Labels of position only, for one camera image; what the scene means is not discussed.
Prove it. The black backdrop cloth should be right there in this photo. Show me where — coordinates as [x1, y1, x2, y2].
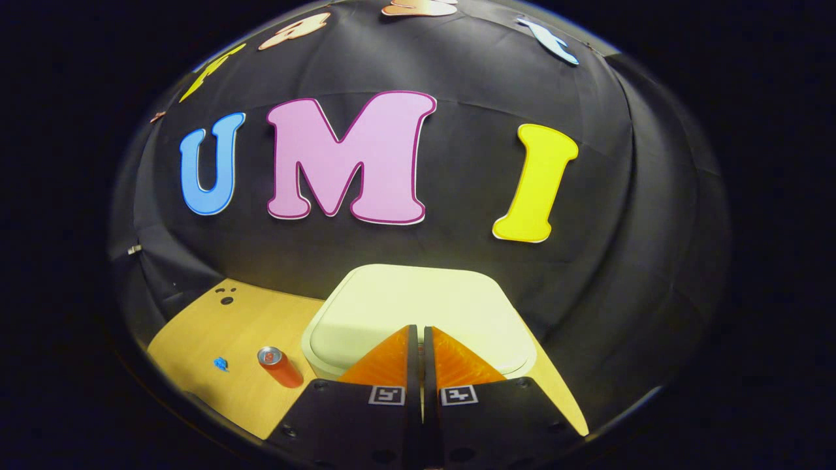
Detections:
[108, 0, 732, 418]

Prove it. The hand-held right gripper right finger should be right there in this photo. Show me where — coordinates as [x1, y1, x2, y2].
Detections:
[423, 325, 585, 469]

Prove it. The wooden desktop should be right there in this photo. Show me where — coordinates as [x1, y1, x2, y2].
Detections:
[147, 279, 590, 439]

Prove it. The red pop can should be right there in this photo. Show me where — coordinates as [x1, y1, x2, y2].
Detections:
[257, 346, 304, 389]

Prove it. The pale green desktop garbage bin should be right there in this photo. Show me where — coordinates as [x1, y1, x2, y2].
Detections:
[300, 264, 538, 386]

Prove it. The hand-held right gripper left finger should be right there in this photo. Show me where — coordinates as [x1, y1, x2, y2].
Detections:
[265, 324, 423, 469]

